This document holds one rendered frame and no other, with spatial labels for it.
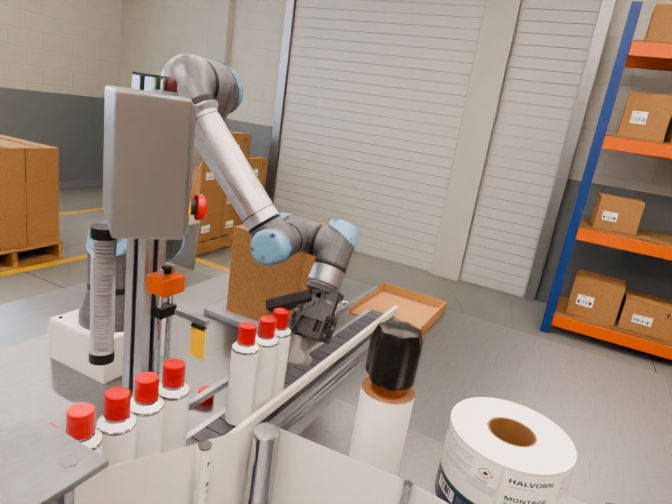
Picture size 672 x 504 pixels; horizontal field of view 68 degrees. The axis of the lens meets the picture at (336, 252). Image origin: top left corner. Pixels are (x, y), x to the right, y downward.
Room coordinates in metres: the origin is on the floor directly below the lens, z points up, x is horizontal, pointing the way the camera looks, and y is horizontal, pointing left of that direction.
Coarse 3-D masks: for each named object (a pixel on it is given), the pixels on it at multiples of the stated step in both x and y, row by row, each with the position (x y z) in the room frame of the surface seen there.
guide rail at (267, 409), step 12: (396, 312) 1.50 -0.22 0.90; (372, 324) 1.34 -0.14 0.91; (360, 336) 1.25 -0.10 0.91; (348, 348) 1.18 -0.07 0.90; (324, 360) 1.08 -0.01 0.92; (336, 360) 1.12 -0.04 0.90; (312, 372) 1.01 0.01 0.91; (300, 384) 0.96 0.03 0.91; (276, 396) 0.90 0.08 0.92; (288, 396) 0.92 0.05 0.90; (264, 408) 0.85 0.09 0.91; (276, 408) 0.88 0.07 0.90; (252, 420) 0.81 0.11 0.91
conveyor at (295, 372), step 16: (368, 320) 1.44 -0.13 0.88; (336, 336) 1.29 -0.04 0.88; (352, 336) 1.31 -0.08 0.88; (368, 336) 1.33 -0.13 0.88; (320, 352) 1.18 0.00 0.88; (352, 352) 1.22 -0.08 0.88; (304, 368) 1.09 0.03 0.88; (288, 384) 1.01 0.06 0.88; (288, 400) 0.94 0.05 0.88; (224, 416) 0.85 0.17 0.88; (272, 416) 0.88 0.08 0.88; (208, 432) 0.80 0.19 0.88; (224, 432) 0.81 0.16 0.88
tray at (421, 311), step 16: (384, 288) 1.86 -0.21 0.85; (400, 288) 1.84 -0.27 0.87; (368, 304) 1.70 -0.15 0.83; (384, 304) 1.72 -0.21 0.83; (400, 304) 1.75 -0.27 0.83; (416, 304) 1.77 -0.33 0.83; (432, 304) 1.78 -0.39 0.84; (400, 320) 1.59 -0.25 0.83; (416, 320) 1.62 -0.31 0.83; (432, 320) 1.60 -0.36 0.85
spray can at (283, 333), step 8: (280, 312) 0.93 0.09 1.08; (288, 312) 0.94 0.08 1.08; (280, 320) 0.92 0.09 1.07; (280, 328) 0.92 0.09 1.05; (288, 328) 0.94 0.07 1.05; (280, 336) 0.91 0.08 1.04; (288, 336) 0.93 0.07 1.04; (280, 344) 0.92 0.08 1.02; (288, 344) 0.93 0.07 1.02; (280, 352) 0.92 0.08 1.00; (288, 352) 0.94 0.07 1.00; (280, 360) 0.92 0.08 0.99; (280, 368) 0.92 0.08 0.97; (280, 376) 0.92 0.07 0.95; (280, 384) 0.92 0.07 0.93; (272, 392) 0.91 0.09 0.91; (280, 392) 0.92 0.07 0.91
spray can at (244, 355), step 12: (240, 324) 0.85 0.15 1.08; (252, 324) 0.85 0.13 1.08; (240, 336) 0.84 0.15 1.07; (252, 336) 0.84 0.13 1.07; (240, 348) 0.83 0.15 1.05; (252, 348) 0.84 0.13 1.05; (240, 360) 0.82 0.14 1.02; (252, 360) 0.83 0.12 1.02; (240, 372) 0.82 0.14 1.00; (252, 372) 0.83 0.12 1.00; (228, 384) 0.84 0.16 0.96; (240, 384) 0.82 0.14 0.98; (252, 384) 0.84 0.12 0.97; (228, 396) 0.83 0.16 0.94; (240, 396) 0.82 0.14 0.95; (252, 396) 0.84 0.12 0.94; (228, 408) 0.83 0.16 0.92; (240, 408) 0.82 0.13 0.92; (228, 420) 0.83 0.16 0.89; (240, 420) 0.83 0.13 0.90
